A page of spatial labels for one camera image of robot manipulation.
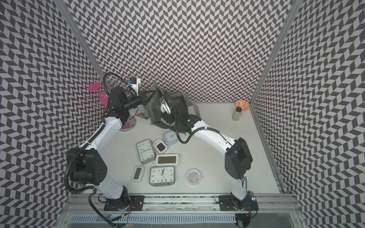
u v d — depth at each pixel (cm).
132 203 71
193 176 79
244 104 113
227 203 74
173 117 60
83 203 74
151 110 79
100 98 98
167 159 84
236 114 102
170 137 95
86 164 44
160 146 91
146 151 89
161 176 80
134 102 68
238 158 46
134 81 69
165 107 67
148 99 74
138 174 81
